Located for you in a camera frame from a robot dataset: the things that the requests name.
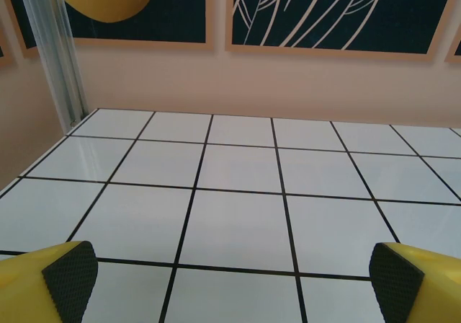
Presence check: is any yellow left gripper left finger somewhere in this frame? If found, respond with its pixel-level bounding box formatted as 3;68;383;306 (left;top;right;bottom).
0;240;99;323

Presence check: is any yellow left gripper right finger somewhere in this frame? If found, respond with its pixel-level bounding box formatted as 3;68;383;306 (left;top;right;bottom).
369;242;461;323

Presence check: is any aluminium corner post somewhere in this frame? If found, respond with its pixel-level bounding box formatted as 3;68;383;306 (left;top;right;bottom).
19;0;90;125

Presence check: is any gold oval wall panel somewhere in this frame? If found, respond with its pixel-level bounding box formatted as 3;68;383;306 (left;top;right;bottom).
0;0;217;59

